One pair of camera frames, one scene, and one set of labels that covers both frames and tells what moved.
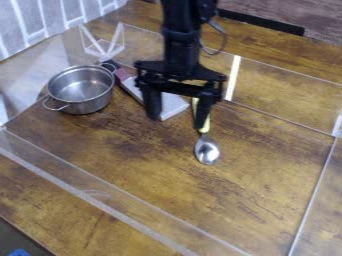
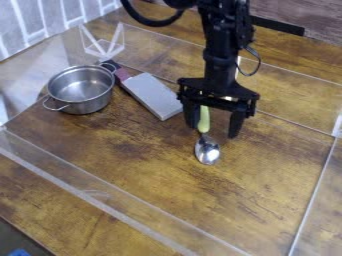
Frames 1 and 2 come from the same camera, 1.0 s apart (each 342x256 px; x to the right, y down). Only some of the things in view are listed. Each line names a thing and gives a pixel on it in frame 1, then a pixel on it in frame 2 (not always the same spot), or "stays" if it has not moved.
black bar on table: x=255 y=20 stays
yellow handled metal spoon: x=207 y=150 stays
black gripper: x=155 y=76 -> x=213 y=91
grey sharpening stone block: x=173 y=101 stays
